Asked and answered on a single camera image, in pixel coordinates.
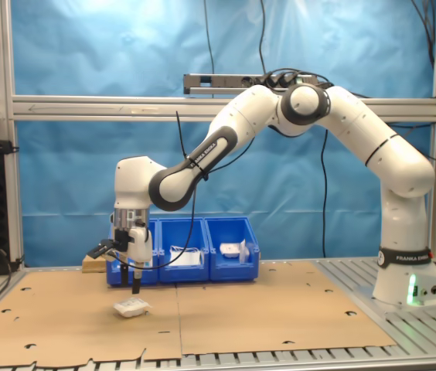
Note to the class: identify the brown cardboard sheet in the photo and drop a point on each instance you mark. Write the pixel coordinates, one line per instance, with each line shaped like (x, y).
(67, 328)
(280, 313)

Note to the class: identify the aluminium power strip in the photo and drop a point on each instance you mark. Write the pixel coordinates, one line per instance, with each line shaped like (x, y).
(222, 81)

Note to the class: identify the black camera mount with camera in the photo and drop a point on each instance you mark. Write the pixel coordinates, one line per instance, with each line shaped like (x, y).
(100, 249)

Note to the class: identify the clear bag with printed label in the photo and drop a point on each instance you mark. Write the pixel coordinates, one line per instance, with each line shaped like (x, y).
(229, 250)

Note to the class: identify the aluminium frame beam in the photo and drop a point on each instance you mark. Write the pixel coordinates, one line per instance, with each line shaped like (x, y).
(86, 108)

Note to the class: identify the blue plastic bin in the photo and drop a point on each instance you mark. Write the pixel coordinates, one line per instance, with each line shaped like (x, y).
(233, 270)
(183, 272)
(115, 276)

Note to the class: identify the white printed gauze packet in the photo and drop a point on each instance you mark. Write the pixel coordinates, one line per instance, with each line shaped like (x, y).
(131, 308)
(244, 251)

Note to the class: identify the pale green face mask stack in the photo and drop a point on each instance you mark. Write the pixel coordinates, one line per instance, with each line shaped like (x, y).
(185, 257)

